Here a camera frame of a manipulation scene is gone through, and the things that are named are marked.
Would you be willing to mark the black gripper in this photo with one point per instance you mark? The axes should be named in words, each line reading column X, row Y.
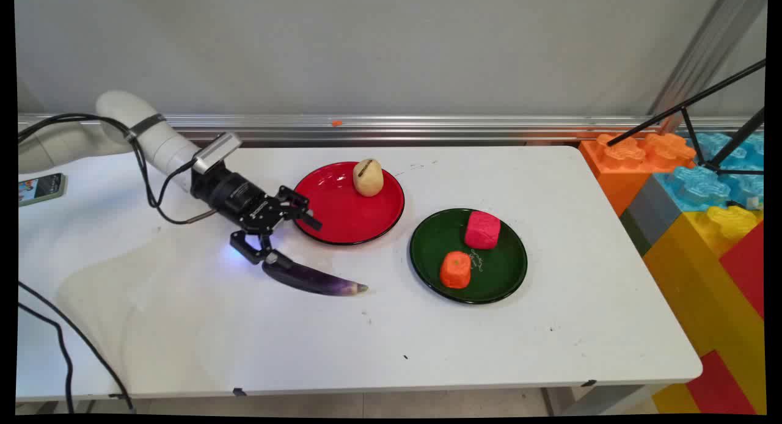
column 235, row 198

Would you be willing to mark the orange toy carrot chunk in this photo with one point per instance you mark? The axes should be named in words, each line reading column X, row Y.
column 456, row 270

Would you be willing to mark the purple toy eggplant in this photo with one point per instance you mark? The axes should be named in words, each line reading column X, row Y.
column 311, row 280

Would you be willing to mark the red round plate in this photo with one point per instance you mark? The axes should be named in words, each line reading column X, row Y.
column 342, row 213

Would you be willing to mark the pink toy cube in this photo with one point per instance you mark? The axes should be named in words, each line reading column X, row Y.
column 482, row 230

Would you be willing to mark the dark green round plate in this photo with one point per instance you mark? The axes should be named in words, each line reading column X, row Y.
column 495, row 274

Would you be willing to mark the smartphone with green case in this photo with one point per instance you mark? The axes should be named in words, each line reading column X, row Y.
column 41, row 189

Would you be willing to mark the orange giant building block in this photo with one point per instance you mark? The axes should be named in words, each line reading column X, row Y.
column 617, row 167

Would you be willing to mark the grey table leg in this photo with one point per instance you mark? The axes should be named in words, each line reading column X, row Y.
column 586, row 399

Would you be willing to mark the grey giant building block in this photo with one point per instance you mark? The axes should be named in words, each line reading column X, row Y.
column 650, row 219

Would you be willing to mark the blue giant building block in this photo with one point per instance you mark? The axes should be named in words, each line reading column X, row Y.
column 702, row 186

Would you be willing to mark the yellow giant building block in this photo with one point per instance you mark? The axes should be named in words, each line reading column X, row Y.
column 702, row 277

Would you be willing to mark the black tripod stand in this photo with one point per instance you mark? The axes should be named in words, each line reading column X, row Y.
column 696, row 100

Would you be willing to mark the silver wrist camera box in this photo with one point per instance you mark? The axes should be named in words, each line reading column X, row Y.
column 215, row 150

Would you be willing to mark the aluminium wall rail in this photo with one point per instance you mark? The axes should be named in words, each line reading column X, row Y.
column 464, row 129

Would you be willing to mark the aluminium diagonal post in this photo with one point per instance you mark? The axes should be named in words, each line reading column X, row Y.
column 702, row 57

